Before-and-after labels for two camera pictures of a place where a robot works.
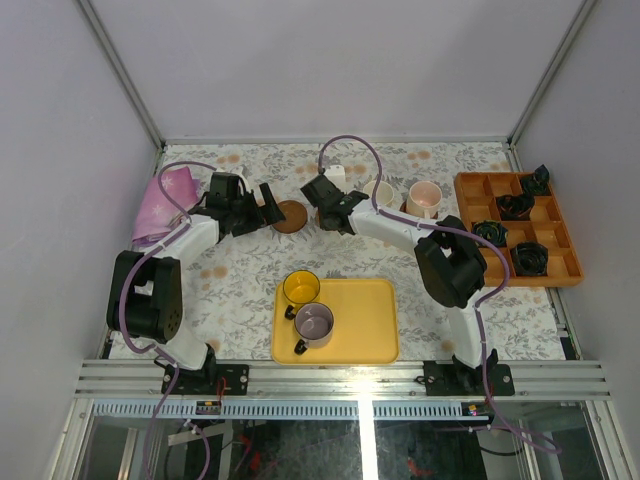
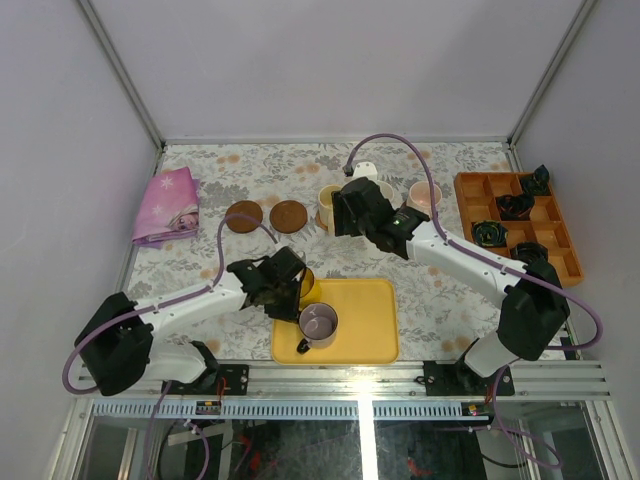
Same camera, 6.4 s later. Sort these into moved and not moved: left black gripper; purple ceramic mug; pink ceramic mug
Moved: left black gripper
Not moved: purple ceramic mug; pink ceramic mug
